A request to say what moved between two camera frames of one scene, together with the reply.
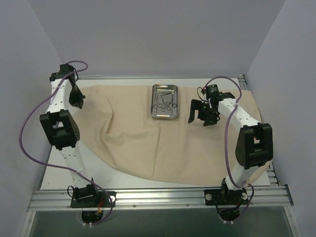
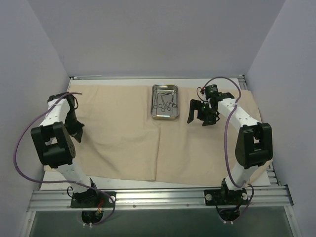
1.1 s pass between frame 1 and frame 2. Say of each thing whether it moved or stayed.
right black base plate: stayed
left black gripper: moved
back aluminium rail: stayed
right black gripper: stayed
